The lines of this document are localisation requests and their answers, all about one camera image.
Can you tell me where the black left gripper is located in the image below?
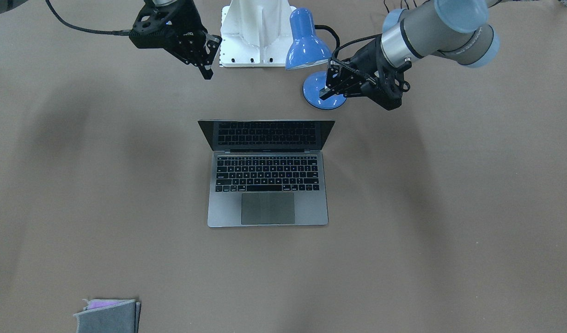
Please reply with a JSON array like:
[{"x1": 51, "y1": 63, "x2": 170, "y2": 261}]
[{"x1": 319, "y1": 36, "x2": 411, "y2": 111}]

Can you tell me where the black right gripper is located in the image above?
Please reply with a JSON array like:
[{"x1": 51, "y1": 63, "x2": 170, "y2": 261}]
[{"x1": 129, "y1": 0, "x2": 222, "y2": 80}]

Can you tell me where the grey laptop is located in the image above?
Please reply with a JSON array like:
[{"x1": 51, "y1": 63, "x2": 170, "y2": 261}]
[{"x1": 198, "y1": 120, "x2": 335, "y2": 228}]

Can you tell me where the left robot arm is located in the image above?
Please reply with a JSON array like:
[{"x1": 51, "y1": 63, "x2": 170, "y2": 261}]
[{"x1": 306, "y1": 0, "x2": 500, "y2": 110}]

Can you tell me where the blue desk lamp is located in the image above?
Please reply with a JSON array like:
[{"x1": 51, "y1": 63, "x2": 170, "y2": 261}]
[{"x1": 285, "y1": 7, "x2": 346, "y2": 110}]

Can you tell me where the grey folded cloth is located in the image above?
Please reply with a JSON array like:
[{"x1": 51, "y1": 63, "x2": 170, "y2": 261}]
[{"x1": 74, "y1": 299, "x2": 141, "y2": 333}]

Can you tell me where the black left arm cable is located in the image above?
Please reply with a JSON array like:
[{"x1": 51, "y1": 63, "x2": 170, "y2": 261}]
[{"x1": 330, "y1": 33, "x2": 382, "y2": 63}]

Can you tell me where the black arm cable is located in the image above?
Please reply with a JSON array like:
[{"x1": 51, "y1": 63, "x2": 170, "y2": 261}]
[
  {"x1": 330, "y1": 33, "x2": 382, "y2": 63},
  {"x1": 45, "y1": 0, "x2": 132, "y2": 37}
]

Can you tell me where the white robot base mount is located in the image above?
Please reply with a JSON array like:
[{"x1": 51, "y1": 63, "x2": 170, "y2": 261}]
[{"x1": 219, "y1": 0, "x2": 296, "y2": 68}]

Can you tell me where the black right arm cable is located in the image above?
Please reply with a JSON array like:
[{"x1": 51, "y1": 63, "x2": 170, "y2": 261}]
[{"x1": 45, "y1": 0, "x2": 132, "y2": 37}]

